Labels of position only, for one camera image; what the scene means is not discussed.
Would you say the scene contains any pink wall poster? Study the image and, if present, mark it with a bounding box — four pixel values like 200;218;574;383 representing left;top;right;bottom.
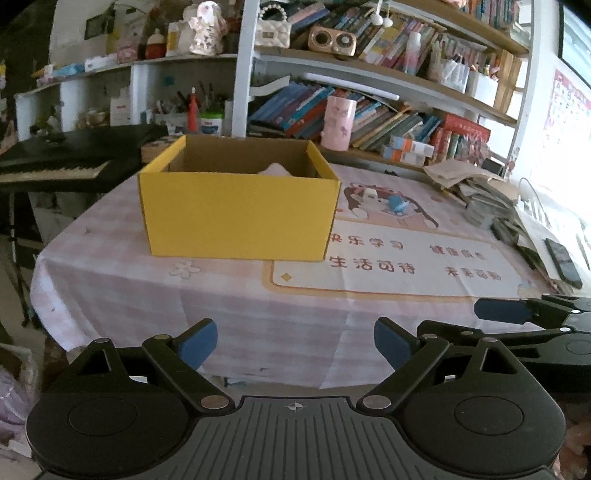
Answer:
551;69;591;163

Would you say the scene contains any white jar blue label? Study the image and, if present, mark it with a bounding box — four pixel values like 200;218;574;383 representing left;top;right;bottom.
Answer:
199;112;223;136

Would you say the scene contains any stack of small white boxes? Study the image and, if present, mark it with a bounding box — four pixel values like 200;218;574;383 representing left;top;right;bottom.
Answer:
381;135;435;167

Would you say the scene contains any person's right forearm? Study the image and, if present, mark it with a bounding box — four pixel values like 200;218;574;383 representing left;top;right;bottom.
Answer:
564;406;591;468

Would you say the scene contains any checkered board box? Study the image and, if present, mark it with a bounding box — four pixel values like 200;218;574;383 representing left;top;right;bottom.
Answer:
141;136;178;163

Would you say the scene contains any white shelf unit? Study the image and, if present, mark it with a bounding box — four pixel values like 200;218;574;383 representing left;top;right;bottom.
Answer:
14;53;238;140

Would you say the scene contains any red round bottle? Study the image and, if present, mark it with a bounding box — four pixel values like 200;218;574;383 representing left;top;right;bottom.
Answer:
145;28;167;59

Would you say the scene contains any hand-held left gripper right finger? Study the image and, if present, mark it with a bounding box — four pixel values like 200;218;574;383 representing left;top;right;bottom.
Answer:
355;318;525;415

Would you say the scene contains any yellow cardboard box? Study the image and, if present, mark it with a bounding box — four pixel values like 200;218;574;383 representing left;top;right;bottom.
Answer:
137;135;342;262

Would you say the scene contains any black framed screen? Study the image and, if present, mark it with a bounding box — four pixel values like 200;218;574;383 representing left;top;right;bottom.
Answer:
558;2;591;89

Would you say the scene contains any pile of papers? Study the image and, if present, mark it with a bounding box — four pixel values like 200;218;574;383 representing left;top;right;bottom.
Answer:
424;159;546;241

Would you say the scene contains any white wire rack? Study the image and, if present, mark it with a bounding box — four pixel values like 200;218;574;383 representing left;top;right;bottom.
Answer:
517;178;591;232

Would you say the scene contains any black smartphone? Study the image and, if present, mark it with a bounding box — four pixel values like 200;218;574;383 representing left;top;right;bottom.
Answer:
545;237;583;289

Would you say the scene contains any wooden retro speaker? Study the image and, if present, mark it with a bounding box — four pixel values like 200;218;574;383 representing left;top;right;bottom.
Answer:
308;25;357;59

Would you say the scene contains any white paper bag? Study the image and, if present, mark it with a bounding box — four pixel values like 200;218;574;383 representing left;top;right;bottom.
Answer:
441;60;472;93

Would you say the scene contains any upright row of books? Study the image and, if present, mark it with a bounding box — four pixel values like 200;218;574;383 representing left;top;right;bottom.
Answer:
288;2;439;70

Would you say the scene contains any white astronaut figurine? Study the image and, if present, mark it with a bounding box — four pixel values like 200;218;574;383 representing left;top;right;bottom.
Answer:
190;1;228;56

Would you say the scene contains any pink checked cloth desktop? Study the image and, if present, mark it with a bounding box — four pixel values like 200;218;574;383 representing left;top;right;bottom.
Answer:
30;159;591;402

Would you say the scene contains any leaning row of books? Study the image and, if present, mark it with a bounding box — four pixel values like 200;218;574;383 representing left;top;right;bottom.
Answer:
248;82;441;153

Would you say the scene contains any small pink box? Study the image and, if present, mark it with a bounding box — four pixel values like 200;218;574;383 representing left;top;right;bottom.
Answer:
116;39;139;64

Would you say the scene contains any white bottle red label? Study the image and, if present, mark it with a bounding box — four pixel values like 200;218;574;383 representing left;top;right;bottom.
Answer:
110;90;133;126

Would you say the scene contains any black picture frame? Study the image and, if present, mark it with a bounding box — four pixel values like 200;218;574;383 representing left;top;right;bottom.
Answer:
84;14;116;40

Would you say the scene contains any white quilted handbag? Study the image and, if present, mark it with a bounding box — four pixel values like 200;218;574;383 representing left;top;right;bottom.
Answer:
255;6;293;48

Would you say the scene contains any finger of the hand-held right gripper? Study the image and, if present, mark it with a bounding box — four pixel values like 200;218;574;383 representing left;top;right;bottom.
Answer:
418;320;591;364
475;294;591;326

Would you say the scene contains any black keyboard piano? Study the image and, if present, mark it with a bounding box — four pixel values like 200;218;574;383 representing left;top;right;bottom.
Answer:
0;124;169;192

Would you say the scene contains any white storage box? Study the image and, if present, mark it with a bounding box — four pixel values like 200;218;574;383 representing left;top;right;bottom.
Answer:
466;69;499;107

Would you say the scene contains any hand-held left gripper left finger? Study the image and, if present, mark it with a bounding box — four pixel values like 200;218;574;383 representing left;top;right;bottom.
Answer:
69;318;234;415

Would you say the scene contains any pen holder with pens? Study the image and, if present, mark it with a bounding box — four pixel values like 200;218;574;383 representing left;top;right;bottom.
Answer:
154;88;188;131

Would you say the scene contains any white yellow carton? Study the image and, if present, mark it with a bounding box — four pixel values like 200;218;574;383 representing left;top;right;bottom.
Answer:
166;21;192;56

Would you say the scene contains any red book box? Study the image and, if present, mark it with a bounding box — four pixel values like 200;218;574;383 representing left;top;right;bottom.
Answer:
431;114;491;163

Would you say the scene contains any pink printed tumbler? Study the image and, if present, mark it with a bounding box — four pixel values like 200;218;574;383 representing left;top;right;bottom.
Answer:
321;95;357;151

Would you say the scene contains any black keyboard stand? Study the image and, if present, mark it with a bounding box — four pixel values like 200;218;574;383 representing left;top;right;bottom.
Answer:
7;189;47;329

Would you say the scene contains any row of dark books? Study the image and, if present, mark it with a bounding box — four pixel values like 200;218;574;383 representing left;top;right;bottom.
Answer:
462;0;520;28

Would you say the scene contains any white frame wooden bookshelf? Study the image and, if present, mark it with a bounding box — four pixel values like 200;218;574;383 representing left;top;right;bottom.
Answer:
231;0;536;178

